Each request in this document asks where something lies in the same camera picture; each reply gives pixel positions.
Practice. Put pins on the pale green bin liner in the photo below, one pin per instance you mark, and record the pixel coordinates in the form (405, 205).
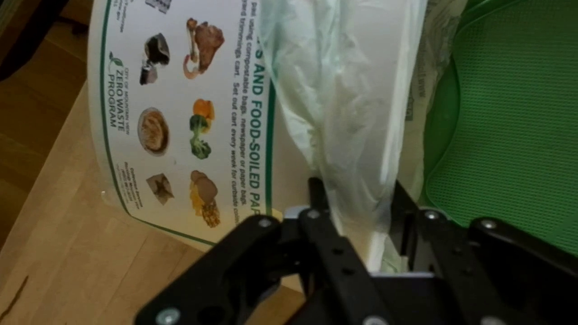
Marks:
(354, 102)

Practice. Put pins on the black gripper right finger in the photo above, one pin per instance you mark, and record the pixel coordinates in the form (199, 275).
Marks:
(512, 277)

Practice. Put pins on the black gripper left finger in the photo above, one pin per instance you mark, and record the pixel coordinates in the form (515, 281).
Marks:
(336, 264)

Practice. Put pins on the green bin lid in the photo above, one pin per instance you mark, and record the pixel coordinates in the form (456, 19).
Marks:
(517, 120)

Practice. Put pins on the white compost bin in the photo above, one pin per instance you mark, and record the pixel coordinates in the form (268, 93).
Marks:
(174, 79)

